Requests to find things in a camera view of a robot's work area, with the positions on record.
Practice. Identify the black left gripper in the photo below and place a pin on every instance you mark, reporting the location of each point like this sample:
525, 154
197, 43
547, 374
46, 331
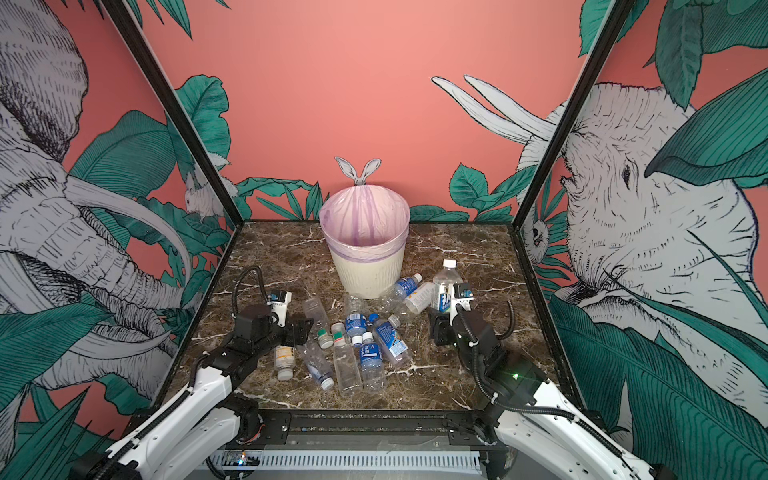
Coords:
301, 332

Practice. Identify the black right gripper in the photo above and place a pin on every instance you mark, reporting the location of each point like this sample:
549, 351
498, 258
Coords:
441, 327

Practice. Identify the clear green label bottle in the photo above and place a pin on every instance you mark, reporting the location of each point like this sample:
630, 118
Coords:
320, 329

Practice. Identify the tall clear white-cap bottle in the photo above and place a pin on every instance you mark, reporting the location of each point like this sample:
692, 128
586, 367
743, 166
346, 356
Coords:
444, 281

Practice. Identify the blue label white cap bottle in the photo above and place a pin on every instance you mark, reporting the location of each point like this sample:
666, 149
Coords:
355, 315

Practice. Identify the white yellow label bottle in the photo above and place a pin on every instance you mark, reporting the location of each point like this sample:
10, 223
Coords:
420, 299

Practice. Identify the clear square bottle green cap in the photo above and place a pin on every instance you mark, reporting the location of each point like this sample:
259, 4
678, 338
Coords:
348, 375

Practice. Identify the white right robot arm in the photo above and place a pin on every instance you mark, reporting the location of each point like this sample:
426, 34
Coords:
526, 411

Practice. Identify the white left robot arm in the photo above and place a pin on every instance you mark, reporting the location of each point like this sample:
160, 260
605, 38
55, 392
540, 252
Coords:
207, 414

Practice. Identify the blue label bottle by bin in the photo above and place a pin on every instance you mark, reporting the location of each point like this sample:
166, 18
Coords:
402, 288

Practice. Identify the white ribbed trash bin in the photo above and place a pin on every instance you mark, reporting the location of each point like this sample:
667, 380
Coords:
368, 277

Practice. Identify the purple plastic bin liner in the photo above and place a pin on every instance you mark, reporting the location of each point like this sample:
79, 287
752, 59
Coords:
365, 222

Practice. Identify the beige label pill bottle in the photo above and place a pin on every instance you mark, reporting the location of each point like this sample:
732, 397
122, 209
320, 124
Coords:
284, 362

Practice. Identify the clear crushed bottle blue cap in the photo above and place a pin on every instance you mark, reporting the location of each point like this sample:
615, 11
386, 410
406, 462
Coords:
318, 366

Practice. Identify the front blue label bottle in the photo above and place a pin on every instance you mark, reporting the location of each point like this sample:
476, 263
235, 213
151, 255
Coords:
372, 368

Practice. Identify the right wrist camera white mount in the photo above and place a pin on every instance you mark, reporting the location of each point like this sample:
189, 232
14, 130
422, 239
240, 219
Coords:
462, 295

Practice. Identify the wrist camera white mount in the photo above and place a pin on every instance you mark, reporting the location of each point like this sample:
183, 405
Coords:
462, 295
279, 300

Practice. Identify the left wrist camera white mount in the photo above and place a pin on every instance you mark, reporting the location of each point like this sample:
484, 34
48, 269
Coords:
279, 300

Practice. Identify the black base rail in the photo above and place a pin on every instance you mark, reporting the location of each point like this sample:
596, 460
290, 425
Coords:
458, 427

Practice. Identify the white slotted cable duct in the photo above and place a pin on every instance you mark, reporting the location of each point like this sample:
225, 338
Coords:
464, 462

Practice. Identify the black frame post right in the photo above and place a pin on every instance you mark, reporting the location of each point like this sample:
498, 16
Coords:
613, 23

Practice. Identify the black frame post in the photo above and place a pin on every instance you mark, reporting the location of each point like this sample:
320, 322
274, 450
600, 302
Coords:
128, 28
613, 23

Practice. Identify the black frame post left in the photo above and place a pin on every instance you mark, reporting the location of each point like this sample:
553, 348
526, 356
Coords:
128, 28

